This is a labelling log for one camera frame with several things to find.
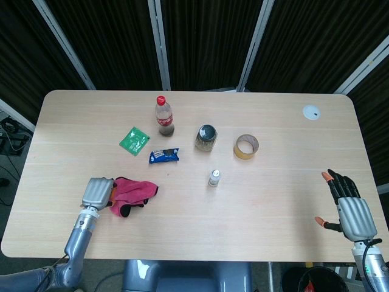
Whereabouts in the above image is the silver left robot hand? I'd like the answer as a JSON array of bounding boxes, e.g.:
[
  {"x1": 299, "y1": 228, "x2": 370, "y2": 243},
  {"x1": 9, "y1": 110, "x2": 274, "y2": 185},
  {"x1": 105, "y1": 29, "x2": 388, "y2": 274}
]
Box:
[{"x1": 81, "y1": 176, "x2": 116, "y2": 212}]

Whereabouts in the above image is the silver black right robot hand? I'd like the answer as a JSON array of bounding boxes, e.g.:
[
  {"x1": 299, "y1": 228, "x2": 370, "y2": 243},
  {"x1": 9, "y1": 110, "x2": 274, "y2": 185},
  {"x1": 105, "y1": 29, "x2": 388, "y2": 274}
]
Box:
[{"x1": 314, "y1": 169, "x2": 379, "y2": 243}]

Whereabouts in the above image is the pink cloth with black trim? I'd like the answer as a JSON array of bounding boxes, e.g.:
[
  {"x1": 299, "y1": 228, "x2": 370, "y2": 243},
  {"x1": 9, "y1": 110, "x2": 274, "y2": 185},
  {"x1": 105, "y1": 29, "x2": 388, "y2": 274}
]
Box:
[{"x1": 108, "y1": 176, "x2": 159, "y2": 219}]

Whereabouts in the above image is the green sachet packet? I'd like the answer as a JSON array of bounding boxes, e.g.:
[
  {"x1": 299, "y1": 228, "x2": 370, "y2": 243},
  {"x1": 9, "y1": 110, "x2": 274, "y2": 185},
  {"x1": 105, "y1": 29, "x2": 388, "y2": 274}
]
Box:
[{"x1": 119, "y1": 126, "x2": 150, "y2": 155}]

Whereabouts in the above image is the black trash bin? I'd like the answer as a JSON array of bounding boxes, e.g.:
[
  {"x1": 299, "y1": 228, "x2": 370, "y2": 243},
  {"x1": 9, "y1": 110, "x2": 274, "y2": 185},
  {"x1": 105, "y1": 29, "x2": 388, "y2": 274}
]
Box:
[{"x1": 280, "y1": 266, "x2": 351, "y2": 292}]

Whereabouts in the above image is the blue cookie pack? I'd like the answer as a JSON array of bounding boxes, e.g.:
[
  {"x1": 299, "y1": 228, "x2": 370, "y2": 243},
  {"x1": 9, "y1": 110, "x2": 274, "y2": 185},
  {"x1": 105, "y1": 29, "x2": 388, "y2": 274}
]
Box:
[{"x1": 148, "y1": 147, "x2": 180, "y2": 165}]

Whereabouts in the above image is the cola bottle with red cap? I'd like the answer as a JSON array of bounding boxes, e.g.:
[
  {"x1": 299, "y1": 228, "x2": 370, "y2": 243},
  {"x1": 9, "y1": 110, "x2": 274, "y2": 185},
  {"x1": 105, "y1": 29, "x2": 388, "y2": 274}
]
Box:
[{"x1": 154, "y1": 95, "x2": 176, "y2": 137}]

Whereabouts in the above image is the small white milk bottle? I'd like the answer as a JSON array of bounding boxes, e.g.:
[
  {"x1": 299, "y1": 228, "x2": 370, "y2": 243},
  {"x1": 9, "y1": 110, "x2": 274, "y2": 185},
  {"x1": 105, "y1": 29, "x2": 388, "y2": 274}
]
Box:
[{"x1": 208, "y1": 169, "x2": 221, "y2": 188}]

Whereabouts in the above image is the grey robot torso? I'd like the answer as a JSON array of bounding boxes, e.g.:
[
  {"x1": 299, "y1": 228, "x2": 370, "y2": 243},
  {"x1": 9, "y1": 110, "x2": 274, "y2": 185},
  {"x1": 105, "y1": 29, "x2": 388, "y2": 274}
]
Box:
[{"x1": 122, "y1": 259, "x2": 253, "y2": 292}]

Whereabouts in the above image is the yellow tape roll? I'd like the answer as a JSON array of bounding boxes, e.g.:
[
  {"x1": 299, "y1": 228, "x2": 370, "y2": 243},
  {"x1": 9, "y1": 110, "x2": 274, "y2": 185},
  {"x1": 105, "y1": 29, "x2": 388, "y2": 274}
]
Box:
[{"x1": 233, "y1": 134, "x2": 260, "y2": 161}]

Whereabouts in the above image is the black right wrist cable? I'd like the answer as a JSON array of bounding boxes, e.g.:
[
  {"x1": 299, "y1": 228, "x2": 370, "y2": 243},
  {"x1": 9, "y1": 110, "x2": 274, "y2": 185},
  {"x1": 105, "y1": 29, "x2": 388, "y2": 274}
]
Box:
[{"x1": 362, "y1": 238, "x2": 383, "y2": 292}]

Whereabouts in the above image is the black floor cable bundle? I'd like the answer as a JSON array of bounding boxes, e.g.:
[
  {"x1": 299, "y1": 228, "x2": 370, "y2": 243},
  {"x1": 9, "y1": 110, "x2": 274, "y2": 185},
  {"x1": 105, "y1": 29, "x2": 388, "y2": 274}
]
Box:
[{"x1": 0, "y1": 111, "x2": 32, "y2": 156}]

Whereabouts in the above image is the white partition post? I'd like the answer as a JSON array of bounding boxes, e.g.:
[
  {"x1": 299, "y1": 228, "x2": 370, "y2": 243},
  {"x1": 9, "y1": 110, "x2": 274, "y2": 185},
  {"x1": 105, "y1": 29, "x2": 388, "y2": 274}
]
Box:
[
  {"x1": 236, "y1": 0, "x2": 275, "y2": 92},
  {"x1": 0, "y1": 98, "x2": 36, "y2": 133},
  {"x1": 147, "y1": 0, "x2": 171, "y2": 91},
  {"x1": 32, "y1": 0, "x2": 97, "y2": 91},
  {"x1": 333, "y1": 35, "x2": 389, "y2": 95}
]

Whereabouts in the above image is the white table cable grommet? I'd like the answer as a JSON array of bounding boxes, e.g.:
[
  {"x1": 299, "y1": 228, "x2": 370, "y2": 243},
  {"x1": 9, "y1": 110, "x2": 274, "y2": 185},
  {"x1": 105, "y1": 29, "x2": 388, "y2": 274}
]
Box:
[{"x1": 302, "y1": 105, "x2": 322, "y2": 120}]

